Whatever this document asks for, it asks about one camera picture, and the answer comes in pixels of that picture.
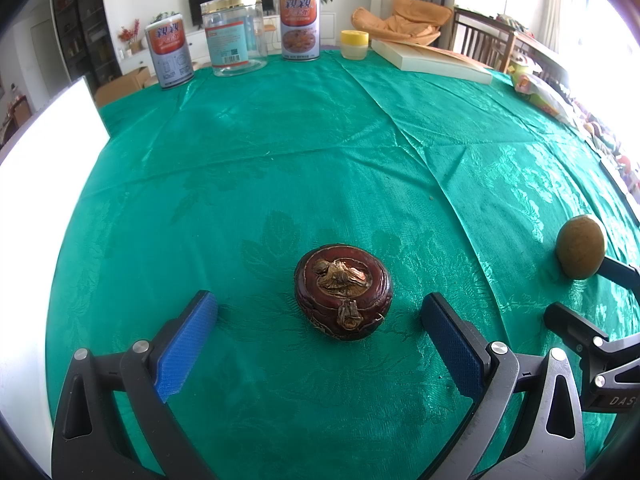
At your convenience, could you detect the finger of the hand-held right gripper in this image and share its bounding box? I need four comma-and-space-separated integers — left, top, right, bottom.
597, 256, 640, 288
544, 302, 640, 366

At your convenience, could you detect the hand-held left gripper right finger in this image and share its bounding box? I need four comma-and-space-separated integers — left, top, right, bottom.
420, 292, 587, 480

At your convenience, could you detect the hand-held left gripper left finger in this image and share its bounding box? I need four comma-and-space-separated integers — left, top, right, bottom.
51, 290, 219, 480

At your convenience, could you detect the white printed snack bag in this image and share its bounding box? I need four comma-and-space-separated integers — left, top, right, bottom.
512, 72, 576, 121

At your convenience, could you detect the green patterned tablecloth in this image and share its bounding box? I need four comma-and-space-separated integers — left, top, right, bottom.
45, 47, 640, 480

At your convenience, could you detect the white board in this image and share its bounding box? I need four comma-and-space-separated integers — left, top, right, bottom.
0, 76, 111, 480

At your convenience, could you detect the cardboard box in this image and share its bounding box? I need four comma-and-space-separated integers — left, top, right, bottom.
94, 66, 151, 108

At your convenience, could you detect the wooden chair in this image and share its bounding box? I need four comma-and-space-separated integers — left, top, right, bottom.
452, 6, 518, 71

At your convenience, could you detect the flat white box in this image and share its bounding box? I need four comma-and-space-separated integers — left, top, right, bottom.
371, 39, 493, 85

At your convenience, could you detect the orange label tin can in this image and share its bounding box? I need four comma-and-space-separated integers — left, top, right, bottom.
278, 0, 320, 62
145, 11, 195, 91

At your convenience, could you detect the clear plastic jar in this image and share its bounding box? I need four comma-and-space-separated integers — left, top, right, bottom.
200, 0, 269, 77

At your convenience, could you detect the red flower vase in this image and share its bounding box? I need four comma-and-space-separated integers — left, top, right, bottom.
118, 20, 143, 56

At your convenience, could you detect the yellow lid small jar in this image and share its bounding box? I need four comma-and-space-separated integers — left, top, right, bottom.
341, 30, 370, 61

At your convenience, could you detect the orange beanbag chair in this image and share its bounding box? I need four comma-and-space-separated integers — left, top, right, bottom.
351, 0, 453, 51

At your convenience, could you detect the dark display cabinet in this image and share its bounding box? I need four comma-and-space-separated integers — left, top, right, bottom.
50, 0, 123, 91

